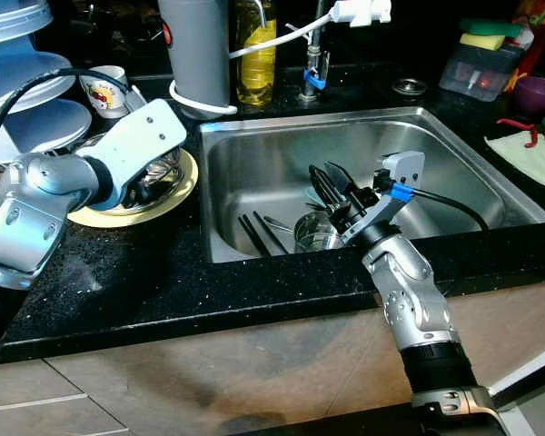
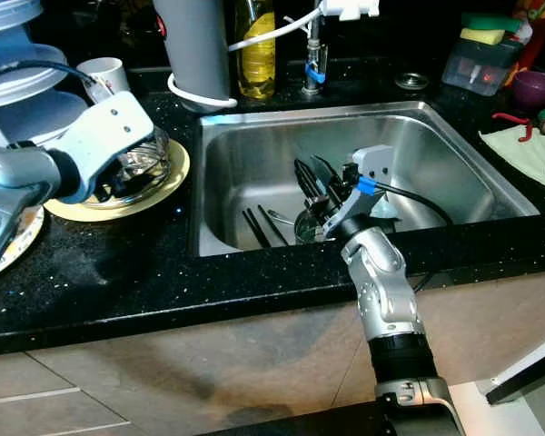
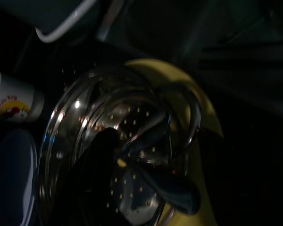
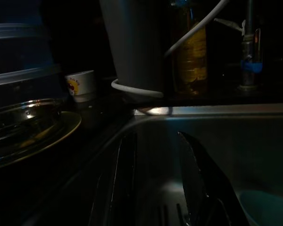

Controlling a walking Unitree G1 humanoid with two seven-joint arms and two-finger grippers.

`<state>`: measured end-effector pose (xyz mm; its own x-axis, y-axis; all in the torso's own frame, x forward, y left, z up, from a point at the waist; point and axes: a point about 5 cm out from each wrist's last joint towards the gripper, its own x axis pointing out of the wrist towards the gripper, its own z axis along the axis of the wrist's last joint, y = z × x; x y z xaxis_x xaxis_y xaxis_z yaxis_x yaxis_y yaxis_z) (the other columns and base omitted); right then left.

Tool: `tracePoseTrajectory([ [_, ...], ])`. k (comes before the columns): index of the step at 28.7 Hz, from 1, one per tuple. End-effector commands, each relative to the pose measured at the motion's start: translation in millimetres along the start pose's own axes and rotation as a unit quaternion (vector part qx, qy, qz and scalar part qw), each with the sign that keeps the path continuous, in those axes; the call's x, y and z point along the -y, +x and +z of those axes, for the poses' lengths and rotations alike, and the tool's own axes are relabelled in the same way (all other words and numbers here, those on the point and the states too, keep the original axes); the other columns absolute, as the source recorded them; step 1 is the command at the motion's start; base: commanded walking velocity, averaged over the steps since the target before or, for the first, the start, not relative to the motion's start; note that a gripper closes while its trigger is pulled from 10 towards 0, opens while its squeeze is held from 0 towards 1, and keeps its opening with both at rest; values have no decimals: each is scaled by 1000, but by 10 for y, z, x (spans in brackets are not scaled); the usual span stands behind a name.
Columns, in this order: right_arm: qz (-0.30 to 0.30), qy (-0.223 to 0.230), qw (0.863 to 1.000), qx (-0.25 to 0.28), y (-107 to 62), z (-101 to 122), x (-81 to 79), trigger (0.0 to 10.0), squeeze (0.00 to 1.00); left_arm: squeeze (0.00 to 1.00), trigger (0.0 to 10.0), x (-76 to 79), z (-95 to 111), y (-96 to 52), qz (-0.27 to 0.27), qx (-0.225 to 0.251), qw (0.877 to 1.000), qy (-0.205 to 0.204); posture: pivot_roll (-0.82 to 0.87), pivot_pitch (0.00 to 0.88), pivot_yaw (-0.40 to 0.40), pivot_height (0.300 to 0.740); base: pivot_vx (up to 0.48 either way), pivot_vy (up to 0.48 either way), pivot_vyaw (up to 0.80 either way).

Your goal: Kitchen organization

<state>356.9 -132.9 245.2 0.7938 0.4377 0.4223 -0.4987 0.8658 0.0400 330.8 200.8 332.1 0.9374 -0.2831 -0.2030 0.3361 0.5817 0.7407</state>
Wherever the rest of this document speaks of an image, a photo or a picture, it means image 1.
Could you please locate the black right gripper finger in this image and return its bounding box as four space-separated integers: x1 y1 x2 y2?
326 163 361 198
310 164 345 209

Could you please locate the pale yellow plate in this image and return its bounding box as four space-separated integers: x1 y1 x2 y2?
67 148 200 229

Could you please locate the small steel cup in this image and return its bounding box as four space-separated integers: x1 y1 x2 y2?
292 211 348 254

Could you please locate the stainless steel sink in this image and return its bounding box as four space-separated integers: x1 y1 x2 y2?
198 106 545 265

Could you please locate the small steel spoon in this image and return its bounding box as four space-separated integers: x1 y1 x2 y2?
257 213 299 234

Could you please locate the black chopstick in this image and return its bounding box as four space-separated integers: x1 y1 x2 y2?
237 213 275 259
251 210 293 255

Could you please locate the small white printed cup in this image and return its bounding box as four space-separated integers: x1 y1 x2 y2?
79 65 134 120

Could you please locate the steel faucet with blue clip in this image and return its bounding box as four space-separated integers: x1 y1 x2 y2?
298 0 335 103

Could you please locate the small round metal cap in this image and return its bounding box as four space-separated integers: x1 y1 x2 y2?
391 79 429 97

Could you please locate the yellow oil bottle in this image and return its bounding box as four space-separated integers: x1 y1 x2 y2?
235 0 279 106

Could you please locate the grey cylindrical appliance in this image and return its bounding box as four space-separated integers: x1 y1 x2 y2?
157 0 233 116

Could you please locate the white power plug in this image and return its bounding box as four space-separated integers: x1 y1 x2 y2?
331 0 394 27

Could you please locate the purple plastic cup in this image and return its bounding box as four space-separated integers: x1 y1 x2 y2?
512 75 545 117

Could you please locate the small red plastic tool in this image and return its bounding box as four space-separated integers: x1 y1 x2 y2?
496 117 540 149

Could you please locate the beige cabinet front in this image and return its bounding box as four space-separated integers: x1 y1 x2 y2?
0 282 545 436

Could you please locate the green and yellow sponge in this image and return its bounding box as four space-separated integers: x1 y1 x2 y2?
458 18 529 52

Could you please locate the white tiered plastic rack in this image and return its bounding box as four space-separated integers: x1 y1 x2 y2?
0 0 94 163

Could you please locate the red and yellow packet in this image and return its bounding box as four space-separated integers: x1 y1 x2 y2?
518 0 545 79

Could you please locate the black floor mat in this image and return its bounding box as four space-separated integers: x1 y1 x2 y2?
232 404 428 436

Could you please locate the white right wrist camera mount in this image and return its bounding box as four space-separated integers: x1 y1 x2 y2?
341 150 427 246

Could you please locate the thick white power cable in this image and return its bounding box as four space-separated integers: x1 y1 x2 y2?
168 9 339 120

